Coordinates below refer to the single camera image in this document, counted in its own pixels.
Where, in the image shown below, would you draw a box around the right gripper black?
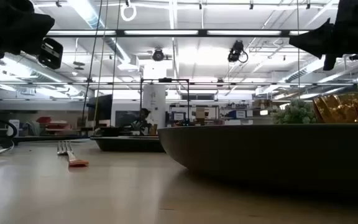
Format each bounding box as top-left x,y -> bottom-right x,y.
288,0 -> 358,72

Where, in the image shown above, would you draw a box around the black rectangular tray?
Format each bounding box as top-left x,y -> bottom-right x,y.
89,135 -> 167,153

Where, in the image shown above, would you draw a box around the red storage bins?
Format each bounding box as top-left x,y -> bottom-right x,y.
35,116 -> 71,132

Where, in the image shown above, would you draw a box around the dark monitor screen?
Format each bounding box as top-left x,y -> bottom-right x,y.
86,94 -> 114,128

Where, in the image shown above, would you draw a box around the blue and white box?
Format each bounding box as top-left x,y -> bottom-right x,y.
228,109 -> 247,120

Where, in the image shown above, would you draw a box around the round black ceiling fixture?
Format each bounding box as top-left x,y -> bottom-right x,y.
151,48 -> 165,62

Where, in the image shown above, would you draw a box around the person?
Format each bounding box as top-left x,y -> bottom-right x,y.
139,107 -> 153,136

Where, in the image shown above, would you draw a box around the cardboard box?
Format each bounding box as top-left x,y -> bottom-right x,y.
195,107 -> 206,126

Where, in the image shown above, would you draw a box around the thin hanging cable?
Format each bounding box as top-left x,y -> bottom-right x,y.
296,0 -> 301,100

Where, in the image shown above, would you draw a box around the dark hanging cable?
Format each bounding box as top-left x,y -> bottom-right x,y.
111,0 -> 122,100
81,0 -> 104,126

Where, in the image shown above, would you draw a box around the yellowish hanging cable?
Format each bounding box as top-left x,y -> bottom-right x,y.
93,0 -> 109,127

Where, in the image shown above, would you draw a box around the black overhead frame bar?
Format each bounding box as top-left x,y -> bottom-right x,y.
46,29 -> 311,39

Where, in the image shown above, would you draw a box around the white hanging ring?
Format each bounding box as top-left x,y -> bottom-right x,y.
120,2 -> 137,22

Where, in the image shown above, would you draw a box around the black overhead camera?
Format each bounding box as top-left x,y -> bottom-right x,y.
227,39 -> 249,64

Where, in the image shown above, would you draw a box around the black table edge rail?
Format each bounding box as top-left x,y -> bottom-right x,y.
11,134 -> 93,146

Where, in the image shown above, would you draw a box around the silver fork with copper handle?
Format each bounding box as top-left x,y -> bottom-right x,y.
56,140 -> 90,168

